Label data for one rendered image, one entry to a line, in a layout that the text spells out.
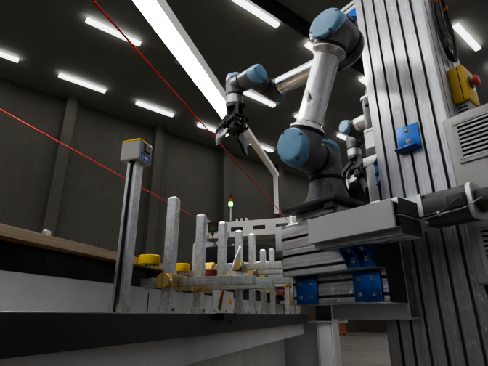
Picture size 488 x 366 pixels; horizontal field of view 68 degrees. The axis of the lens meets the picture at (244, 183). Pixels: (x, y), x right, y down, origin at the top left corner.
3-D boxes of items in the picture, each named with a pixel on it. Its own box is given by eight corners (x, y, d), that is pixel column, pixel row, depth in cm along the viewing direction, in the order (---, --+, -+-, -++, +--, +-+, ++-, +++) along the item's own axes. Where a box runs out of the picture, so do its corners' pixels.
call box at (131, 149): (150, 168, 118) (152, 147, 120) (138, 160, 112) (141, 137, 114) (132, 171, 120) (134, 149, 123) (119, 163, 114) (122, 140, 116)
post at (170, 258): (172, 332, 122) (180, 197, 139) (167, 333, 119) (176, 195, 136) (163, 332, 123) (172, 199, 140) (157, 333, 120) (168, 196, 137)
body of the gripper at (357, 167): (361, 173, 191) (358, 152, 195) (347, 178, 197) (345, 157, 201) (369, 176, 195) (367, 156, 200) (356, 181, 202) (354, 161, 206)
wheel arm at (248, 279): (255, 287, 123) (255, 274, 124) (253, 286, 120) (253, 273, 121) (144, 290, 135) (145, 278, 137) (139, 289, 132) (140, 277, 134)
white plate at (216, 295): (234, 314, 176) (234, 292, 180) (213, 313, 153) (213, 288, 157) (232, 314, 176) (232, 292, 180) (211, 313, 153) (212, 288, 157)
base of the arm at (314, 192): (360, 205, 122) (356, 178, 125) (331, 197, 113) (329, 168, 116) (324, 215, 133) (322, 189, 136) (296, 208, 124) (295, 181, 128)
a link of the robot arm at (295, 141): (324, 176, 120) (365, 24, 123) (297, 164, 110) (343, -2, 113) (296, 173, 129) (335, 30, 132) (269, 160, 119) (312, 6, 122)
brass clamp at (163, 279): (187, 290, 133) (188, 276, 135) (169, 287, 121) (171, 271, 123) (173, 290, 135) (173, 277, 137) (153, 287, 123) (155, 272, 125)
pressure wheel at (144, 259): (154, 286, 139) (157, 256, 143) (160, 285, 132) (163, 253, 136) (133, 285, 135) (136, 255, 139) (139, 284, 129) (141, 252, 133)
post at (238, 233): (242, 320, 190) (242, 231, 207) (240, 320, 187) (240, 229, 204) (236, 320, 191) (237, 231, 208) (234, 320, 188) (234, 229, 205)
